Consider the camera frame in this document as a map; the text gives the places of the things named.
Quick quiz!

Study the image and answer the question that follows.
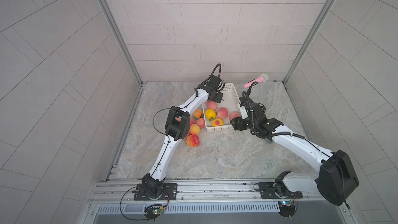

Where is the aluminium mounting rail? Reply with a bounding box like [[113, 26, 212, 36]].
[[88, 178, 324, 204]]

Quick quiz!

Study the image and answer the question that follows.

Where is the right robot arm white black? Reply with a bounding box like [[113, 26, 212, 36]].
[[231, 91, 359, 205]]

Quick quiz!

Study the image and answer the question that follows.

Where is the red orange peach bottom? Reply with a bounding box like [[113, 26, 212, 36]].
[[186, 134, 200, 147]]

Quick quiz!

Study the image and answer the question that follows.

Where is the left circuit board with cable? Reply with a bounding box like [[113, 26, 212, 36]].
[[119, 186, 170, 222]]

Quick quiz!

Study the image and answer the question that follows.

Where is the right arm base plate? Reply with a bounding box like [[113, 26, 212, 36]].
[[253, 181, 303, 200]]

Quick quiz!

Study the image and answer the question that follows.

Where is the yellow peach with leaf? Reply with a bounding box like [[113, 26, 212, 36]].
[[211, 118, 224, 127]]

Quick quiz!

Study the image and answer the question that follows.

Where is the white perforated plastic basket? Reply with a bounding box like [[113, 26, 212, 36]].
[[201, 82, 246, 133]]

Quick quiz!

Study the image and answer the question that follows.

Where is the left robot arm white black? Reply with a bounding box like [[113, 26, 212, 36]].
[[131, 63, 226, 200]]

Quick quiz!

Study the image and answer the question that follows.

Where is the pink toy microphone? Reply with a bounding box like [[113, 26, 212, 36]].
[[244, 74, 269, 89]]

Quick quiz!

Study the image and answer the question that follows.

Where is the right circuit board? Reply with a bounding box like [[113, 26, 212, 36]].
[[278, 200, 297, 219]]

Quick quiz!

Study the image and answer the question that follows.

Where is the white ventilation grille strip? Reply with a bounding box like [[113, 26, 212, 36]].
[[97, 202, 280, 215]]

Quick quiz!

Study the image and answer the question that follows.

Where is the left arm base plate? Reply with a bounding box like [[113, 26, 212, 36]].
[[134, 183, 178, 201]]

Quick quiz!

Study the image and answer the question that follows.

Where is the orange wrinkled peach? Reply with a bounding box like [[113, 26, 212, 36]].
[[192, 109, 203, 120]]

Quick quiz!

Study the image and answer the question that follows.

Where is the orange pink peach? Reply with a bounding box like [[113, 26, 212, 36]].
[[189, 123, 201, 135]]

